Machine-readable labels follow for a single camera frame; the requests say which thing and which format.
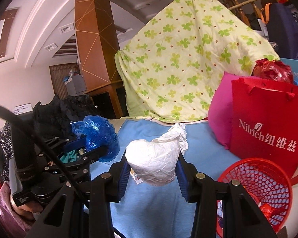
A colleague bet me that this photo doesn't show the navy blue bag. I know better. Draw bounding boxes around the navy blue bag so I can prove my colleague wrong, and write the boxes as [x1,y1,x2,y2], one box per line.
[260,3,298,60]

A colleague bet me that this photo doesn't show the red plastic mesh basket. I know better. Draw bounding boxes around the red plastic mesh basket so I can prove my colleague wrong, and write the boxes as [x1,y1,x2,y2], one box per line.
[217,158,292,233]

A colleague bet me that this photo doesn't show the blue plastic bag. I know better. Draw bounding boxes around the blue plastic bag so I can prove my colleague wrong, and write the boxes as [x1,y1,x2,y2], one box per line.
[71,115,120,162]

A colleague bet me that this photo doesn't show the pink pillow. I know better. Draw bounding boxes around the pink pillow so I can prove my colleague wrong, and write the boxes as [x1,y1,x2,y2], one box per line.
[208,72,239,149]

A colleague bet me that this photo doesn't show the black clothes pile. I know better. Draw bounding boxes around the black clothes pile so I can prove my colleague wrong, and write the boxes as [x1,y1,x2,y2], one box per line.
[33,95,99,140]

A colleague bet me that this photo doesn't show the brown wooden pillar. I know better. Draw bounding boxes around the brown wooden pillar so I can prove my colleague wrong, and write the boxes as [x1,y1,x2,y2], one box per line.
[74,0,123,118]

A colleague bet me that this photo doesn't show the green clover patterned quilt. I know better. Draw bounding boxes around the green clover patterned quilt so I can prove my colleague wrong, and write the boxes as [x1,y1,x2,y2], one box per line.
[114,0,279,123]

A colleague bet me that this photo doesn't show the left hand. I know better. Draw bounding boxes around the left hand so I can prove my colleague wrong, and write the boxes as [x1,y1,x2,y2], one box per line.
[10,196,43,221]

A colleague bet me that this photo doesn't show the white plastic bag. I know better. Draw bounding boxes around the white plastic bag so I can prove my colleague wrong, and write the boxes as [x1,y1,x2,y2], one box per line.
[125,123,189,186]

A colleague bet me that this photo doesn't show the light blue blanket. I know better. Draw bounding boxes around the light blue blanket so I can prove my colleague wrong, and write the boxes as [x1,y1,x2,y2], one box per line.
[89,119,242,238]

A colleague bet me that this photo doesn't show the red plastic bag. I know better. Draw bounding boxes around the red plastic bag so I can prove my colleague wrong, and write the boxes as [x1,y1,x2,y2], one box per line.
[253,58,294,84]

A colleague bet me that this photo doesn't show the red Nilrich shopping bag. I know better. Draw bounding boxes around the red Nilrich shopping bag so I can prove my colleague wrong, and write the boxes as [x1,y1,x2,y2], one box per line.
[230,77,298,178]

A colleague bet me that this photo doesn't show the small red white box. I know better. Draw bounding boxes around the small red white box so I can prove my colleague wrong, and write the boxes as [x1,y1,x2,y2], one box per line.
[130,169,143,185]

